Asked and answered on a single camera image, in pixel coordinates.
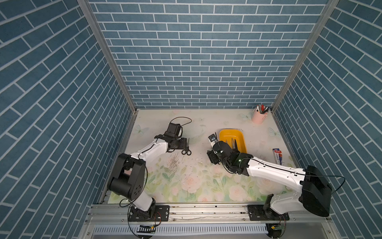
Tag yellow plastic storage box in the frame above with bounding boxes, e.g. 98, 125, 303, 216
219, 129, 247, 153

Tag small black silver scissors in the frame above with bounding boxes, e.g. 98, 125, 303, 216
181, 138, 192, 156

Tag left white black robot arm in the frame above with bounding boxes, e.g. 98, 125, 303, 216
107, 122, 187, 215

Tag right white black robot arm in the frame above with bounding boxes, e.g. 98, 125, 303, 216
207, 134, 336, 221

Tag pencil box white blue red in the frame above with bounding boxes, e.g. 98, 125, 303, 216
273, 148, 283, 165

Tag floral table mat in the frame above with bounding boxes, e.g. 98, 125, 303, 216
125, 109, 294, 203

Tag pink pen holder cup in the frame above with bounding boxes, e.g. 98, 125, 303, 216
252, 105, 270, 124

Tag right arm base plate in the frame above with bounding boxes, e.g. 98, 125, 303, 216
247, 204, 289, 221

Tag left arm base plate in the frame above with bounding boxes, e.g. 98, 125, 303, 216
128, 205, 170, 222

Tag aluminium front rail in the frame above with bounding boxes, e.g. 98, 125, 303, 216
85, 202, 330, 225

